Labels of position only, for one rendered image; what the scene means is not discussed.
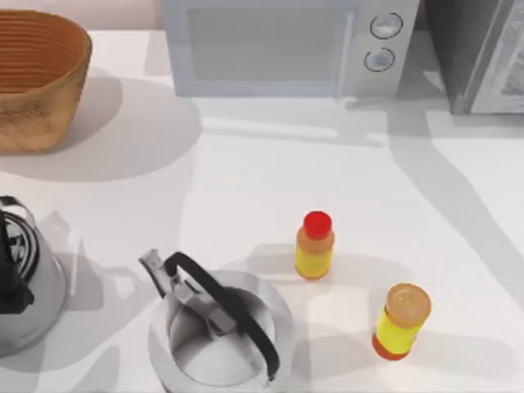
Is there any yellow bottle with red cap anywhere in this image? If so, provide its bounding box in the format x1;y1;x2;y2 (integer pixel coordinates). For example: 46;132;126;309
295;210;336;282

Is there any pale microwave oven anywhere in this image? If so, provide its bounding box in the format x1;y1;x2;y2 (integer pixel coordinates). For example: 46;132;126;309
160;0;422;99

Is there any microwave knob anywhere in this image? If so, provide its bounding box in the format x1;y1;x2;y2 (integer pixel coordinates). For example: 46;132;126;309
364;46;396;74
369;11;404;40

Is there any yellow bottle with orange base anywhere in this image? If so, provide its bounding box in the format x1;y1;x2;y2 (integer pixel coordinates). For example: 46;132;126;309
372;282;432;362

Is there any brown woven basket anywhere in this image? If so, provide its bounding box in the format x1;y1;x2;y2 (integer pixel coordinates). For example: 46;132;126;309
0;9;93;155

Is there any white kettle with black handle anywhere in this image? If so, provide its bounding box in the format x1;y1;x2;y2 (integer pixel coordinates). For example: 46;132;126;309
138;248;295;393

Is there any silver kettle with black handle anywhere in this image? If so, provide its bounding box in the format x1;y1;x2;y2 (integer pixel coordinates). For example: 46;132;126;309
0;195;68;359

